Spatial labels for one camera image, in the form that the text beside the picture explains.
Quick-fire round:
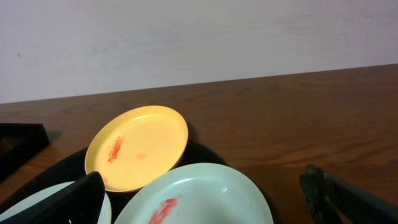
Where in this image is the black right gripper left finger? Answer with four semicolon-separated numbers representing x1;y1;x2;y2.
1;172;105;223

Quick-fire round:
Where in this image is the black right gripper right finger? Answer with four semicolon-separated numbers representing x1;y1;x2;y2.
299;164;397;224

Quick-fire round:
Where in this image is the mint plate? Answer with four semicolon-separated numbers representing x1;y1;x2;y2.
1;181;112;224
116;163;273;224

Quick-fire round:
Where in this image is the yellow plastic plate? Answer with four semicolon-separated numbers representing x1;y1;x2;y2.
85;105;188;192

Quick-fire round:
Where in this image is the rectangular dark brown tray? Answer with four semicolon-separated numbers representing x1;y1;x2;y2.
1;123;50;181

